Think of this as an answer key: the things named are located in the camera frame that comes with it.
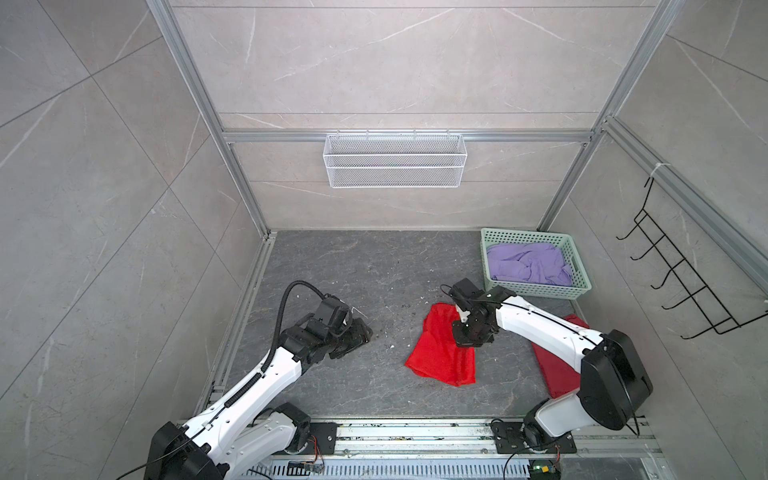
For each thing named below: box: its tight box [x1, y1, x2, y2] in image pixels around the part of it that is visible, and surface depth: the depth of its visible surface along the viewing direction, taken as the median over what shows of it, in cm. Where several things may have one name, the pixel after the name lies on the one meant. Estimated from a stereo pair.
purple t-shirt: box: [487, 243, 573, 287], surface depth 109 cm
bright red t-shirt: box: [405, 302, 476, 387], surface depth 85 cm
